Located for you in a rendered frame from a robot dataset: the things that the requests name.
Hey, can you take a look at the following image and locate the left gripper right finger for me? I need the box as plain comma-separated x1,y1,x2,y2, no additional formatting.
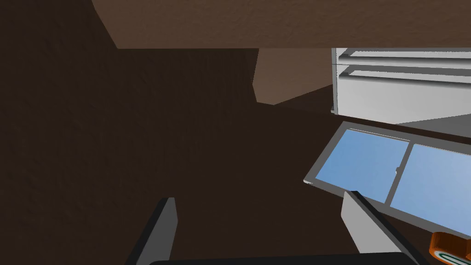
340,190,430,265

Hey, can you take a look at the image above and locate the orange round object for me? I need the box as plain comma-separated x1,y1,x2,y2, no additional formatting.
429,231,471,265

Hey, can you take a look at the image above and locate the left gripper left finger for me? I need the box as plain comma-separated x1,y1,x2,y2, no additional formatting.
125,197,178,265

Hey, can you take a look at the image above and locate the grey framed window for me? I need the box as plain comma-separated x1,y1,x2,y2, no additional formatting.
303,121,471,238

